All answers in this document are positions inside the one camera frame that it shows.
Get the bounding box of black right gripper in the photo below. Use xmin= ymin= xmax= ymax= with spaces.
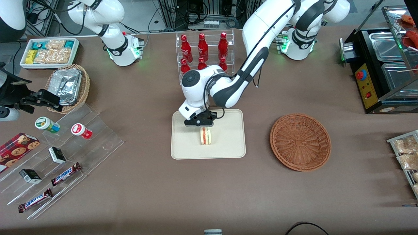
xmin=0 ymin=62 xmax=63 ymax=114

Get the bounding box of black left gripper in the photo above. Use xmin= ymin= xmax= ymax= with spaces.
xmin=184 ymin=111 xmax=218 ymax=128

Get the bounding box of triangle sandwich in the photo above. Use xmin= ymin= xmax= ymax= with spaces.
xmin=200 ymin=127 xmax=212 ymax=146

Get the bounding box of aluminium foil tray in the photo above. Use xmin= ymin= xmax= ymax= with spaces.
xmin=49 ymin=69 xmax=82 ymax=105

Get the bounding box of cream plastic tray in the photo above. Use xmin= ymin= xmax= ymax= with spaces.
xmin=171 ymin=109 xmax=246 ymax=160

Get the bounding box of tan wicker basket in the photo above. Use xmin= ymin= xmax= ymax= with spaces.
xmin=45 ymin=64 xmax=90 ymax=114

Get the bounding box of round brown wicker basket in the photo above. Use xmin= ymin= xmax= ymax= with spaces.
xmin=270 ymin=113 xmax=331 ymax=172

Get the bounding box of green lid yoghurt cup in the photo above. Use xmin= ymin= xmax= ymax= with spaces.
xmin=35 ymin=117 xmax=60 ymax=133

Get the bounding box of white snack bin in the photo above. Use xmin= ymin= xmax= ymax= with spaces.
xmin=20 ymin=38 xmax=80 ymax=70

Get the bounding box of clear bag of puffed snacks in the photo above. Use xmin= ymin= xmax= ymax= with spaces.
xmin=34 ymin=40 xmax=71 ymax=64

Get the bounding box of red lid yoghurt cup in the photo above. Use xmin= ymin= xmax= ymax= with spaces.
xmin=71 ymin=123 xmax=93 ymax=140

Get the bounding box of small black box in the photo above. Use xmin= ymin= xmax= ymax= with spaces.
xmin=19 ymin=169 xmax=42 ymax=184
xmin=48 ymin=147 xmax=67 ymax=164

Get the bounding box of clear acrylic stepped display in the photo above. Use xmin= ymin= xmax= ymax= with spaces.
xmin=0 ymin=103 xmax=124 ymax=220

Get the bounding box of red cookie box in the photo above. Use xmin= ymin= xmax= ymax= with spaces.
xmin=0 ymin=133 xmax=40 ymax=173

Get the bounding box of Snickers chocolate bar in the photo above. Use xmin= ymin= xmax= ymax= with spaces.
xmin=51 ymin=162 xmax=82 ymax=186
xmin=18 ymin=188 xmax=53 ymax=213

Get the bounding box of clear acrylic bottle rack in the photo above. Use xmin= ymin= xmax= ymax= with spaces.
xmin=176 ymin=29 xmax=235 ymax=86

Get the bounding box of black glass food warmer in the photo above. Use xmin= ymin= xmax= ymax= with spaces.
xmin=340 ymin=0 xmax=418 ymax=115

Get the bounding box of steel warmer pan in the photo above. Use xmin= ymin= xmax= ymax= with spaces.
xmin=381 ymin=62 xmax=418 ymax=98
xmin=369 ymin=32 xmax=406 ymax=62

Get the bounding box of clear bag of crackers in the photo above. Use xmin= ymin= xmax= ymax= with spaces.
xmin=397 ymin=153 xmax=418 ymax=170
xmin=392 ymin=135 xmax=418 ymax=154

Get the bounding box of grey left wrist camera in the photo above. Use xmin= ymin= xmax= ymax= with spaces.
xmin=178 ymin=103 xmax=197 ymax=120

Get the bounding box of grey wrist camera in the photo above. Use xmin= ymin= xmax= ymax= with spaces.
xmin=0 ymin=107 xmax=20 ymax=122
xmin=178 ymin=103 xmax=197 ymax=120

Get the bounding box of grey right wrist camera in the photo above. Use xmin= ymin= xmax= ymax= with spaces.
xmin=0 ymin=107 xmax=20 ymax=122

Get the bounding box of black floor cable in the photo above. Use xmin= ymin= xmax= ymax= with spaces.
xmin=285 ymin=222 xmax=330 ymax=235

